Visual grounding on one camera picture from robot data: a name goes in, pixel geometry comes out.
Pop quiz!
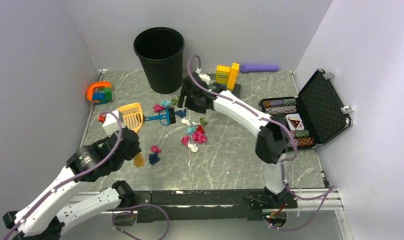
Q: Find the blue hand brush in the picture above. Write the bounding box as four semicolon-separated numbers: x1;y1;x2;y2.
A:
144;107;177;126

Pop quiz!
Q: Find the orange slotted scoop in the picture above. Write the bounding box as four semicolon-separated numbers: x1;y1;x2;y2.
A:
117;102;145;168

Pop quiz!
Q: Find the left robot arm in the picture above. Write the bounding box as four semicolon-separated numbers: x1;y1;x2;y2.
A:
2;127;141;240

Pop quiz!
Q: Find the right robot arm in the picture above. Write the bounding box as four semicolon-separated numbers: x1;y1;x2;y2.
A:
178;72;292;208

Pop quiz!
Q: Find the large green paper scrap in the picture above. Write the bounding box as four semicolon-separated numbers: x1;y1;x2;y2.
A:
171;96;179;106

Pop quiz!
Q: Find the navy paper scrap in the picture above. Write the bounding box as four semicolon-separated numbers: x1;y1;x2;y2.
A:
175;108;187;118

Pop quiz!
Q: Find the teal paper scrap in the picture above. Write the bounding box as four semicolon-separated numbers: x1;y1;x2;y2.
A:
160;100;171;108

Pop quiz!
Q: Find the long white paper scrap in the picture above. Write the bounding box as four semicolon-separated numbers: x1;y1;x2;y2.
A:
181;118;192;127

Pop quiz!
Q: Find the pink paper scrap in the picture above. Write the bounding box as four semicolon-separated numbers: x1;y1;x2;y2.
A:
152;104;166;113

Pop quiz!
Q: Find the pink scrap near front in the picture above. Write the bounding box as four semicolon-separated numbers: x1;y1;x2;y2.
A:
150;145;162;154

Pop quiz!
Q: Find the dark blue front scrap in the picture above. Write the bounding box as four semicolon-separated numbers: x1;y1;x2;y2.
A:
148;152;160;166

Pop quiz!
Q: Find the light blue paper scrap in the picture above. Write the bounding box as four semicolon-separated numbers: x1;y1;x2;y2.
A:
186;126;197;136

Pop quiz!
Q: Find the red paper scrap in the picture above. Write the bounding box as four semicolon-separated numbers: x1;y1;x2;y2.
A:
196;125;205;134

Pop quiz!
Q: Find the small magenta paper scrap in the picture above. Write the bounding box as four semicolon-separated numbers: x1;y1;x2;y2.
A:
181;135;190;147

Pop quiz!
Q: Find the large magenta paper scrap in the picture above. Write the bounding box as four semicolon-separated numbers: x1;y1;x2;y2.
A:
192;131;207;144

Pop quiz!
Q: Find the yellow blue brick tower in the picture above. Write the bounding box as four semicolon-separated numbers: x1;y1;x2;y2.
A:
215;62;240;92

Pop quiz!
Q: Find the grey brick baseplate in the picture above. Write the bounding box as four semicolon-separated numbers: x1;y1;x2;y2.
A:
205;73;242;99

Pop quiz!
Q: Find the black plastic trash bin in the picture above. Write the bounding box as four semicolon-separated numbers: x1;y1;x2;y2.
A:
133;27;185;95

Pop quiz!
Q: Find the orange holder with bricks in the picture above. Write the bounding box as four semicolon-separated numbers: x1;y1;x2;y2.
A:
85;81;114;105

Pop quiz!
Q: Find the black poker chip case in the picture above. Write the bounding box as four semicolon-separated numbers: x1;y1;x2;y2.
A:
258;68;353;150

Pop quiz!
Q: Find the purple cylindrical handle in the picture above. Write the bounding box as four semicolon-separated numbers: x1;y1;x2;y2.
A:
239;64;280;73

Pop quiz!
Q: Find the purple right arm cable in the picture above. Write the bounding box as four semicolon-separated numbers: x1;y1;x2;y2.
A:
187;54;337;233

